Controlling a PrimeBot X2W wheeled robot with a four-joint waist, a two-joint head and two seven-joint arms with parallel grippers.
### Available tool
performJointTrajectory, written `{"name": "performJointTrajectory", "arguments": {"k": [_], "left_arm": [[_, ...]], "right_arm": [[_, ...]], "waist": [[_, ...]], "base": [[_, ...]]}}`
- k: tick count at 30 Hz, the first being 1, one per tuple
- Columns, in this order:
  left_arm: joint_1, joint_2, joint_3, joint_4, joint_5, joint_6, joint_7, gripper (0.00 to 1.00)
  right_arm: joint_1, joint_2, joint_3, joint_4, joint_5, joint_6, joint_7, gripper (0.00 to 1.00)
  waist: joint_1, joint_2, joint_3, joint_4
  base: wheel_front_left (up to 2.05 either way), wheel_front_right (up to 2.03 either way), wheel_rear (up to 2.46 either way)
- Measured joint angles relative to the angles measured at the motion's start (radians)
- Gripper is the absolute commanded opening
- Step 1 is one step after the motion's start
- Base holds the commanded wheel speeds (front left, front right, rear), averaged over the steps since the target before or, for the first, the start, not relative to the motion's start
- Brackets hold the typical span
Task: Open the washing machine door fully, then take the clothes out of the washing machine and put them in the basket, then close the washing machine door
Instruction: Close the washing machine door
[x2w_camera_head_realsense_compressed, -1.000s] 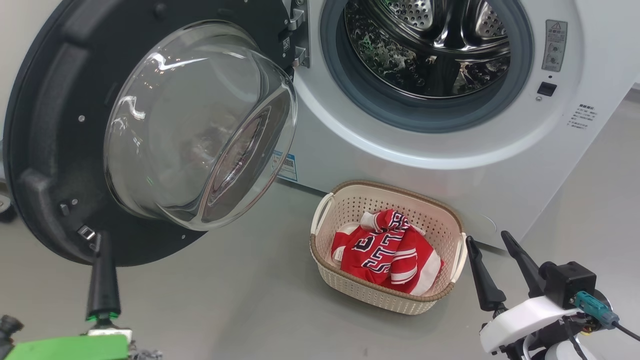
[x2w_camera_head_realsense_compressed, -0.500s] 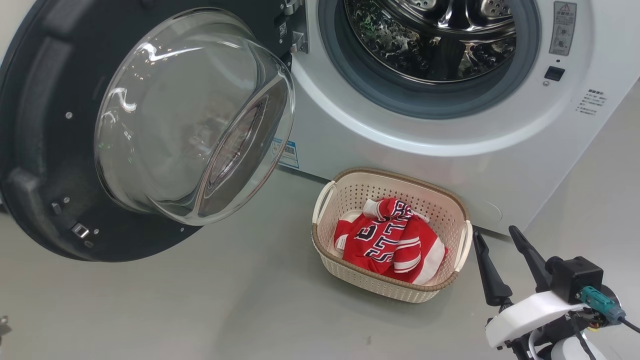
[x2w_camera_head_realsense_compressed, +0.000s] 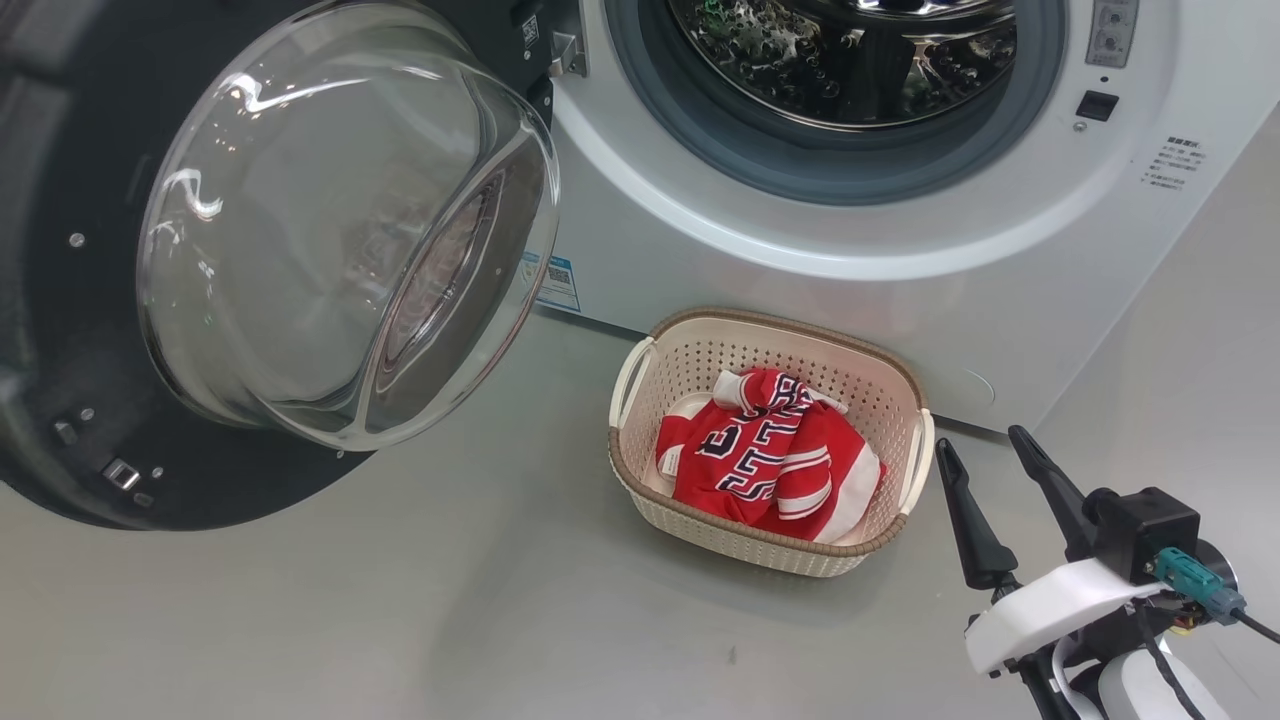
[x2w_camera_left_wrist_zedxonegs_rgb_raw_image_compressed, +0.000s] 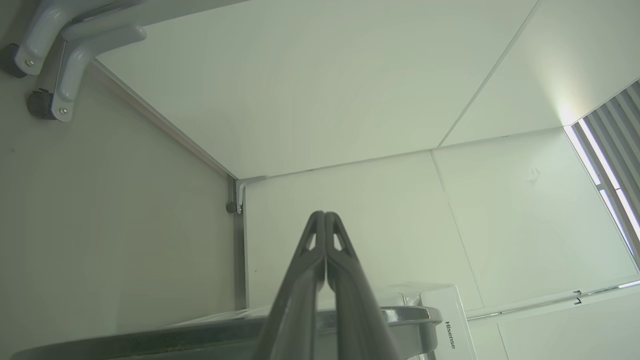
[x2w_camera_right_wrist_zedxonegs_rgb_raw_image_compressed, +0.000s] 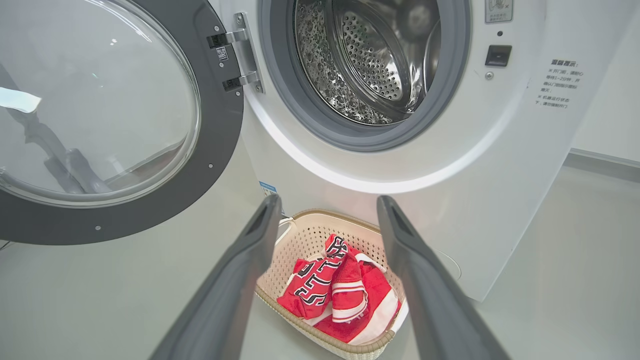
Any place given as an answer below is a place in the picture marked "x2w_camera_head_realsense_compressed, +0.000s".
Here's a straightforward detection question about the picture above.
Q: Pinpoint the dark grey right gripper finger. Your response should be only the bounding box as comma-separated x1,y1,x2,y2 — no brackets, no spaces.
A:
935,438,1020,592
1008,425,1096,562

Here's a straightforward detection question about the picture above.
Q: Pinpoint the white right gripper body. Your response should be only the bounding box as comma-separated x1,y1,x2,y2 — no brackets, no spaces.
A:
965,540,1241,677

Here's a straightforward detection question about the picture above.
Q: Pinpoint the red jersey with number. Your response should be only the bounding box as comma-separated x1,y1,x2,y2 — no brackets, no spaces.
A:
655,367,888,544

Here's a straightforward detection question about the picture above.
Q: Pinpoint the black glass washing machine door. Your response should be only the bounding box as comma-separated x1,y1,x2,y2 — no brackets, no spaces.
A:
0,0,561,531

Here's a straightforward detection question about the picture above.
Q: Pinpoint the cream perforated laundry basket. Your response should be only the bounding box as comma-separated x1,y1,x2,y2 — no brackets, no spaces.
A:
608,307,936,579

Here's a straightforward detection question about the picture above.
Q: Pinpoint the white washing machine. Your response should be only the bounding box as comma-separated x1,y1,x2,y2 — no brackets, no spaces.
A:
430,0,1280,436

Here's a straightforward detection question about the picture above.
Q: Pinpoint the grey rubber door seal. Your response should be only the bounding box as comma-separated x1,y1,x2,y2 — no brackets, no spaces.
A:
603,0,1069,206

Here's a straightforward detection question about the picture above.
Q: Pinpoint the steel washing machine drum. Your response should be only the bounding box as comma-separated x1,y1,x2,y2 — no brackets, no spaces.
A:
668,0,1019,129

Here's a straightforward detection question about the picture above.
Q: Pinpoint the metal door hinge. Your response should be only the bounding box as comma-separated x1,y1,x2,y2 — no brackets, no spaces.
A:
545,30,591,79

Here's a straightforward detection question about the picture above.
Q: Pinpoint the small printed text label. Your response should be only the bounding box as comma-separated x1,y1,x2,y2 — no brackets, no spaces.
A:
1140,135,1206,191

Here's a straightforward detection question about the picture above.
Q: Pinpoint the grey instruction label strip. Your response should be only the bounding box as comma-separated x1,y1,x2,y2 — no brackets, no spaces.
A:
1086,0,1139,69

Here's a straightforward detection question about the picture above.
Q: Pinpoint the blue white energy label sticker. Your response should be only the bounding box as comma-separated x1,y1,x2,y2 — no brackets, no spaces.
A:
535,253,581,313

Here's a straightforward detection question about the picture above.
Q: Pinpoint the thin black cable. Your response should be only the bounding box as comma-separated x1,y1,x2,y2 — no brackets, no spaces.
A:
1130,600,1186,720

